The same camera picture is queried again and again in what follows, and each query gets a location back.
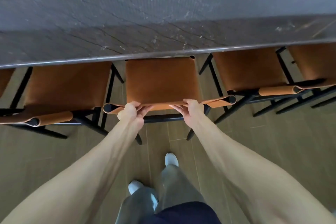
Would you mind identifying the person's left hand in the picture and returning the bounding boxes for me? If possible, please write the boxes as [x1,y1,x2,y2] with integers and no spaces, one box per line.
[117,101,154,128]

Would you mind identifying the person's right hand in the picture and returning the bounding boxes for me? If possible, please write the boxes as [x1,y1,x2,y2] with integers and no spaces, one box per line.
[169,98,205,130]

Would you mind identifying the person's right forearm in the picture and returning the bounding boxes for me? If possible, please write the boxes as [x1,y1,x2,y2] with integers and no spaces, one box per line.
[190,119,336,224]

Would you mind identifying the person's left forearm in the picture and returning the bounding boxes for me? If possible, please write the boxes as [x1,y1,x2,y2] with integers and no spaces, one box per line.
[0,120,145,224]

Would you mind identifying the person's white right shoe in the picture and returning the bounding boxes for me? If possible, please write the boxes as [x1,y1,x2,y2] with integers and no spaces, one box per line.
[164,153,179,167]

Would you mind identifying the person's white shoe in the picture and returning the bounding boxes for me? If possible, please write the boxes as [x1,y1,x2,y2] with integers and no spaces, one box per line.
[164,153,179,167]
[128,180,144,195]

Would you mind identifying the person's white left shoe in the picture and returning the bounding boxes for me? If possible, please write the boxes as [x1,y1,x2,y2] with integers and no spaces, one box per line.
[128,180,144,195]

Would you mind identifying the person's grey trousers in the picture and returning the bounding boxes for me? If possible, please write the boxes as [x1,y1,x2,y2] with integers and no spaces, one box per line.
[115,164,205,224]

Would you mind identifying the person's navy shirt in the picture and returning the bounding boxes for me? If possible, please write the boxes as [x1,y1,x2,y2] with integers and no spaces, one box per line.
[141,201,222,224]

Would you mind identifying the dark brown table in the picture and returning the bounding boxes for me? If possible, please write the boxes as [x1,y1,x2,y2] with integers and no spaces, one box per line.
[0,0,336,69]

